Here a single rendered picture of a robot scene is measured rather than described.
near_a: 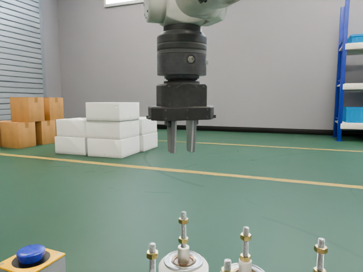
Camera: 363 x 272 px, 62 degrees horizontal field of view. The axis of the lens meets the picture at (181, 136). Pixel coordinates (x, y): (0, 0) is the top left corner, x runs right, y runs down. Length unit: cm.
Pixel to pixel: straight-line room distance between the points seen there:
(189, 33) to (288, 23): 505
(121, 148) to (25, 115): 154
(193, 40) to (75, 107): 668
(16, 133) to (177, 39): 357
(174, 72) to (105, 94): 615
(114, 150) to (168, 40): 253
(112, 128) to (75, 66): 430
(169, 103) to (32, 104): 362
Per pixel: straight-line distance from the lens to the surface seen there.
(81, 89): 703
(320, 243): 54
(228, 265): 45
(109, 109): 298
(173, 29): 53
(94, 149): 313
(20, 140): 399
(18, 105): 417
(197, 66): 52
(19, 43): 665
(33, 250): 54
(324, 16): 556
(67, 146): 335
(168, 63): 52
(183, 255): 61
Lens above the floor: 56
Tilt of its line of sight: 7 degrees down
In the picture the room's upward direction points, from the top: straight up
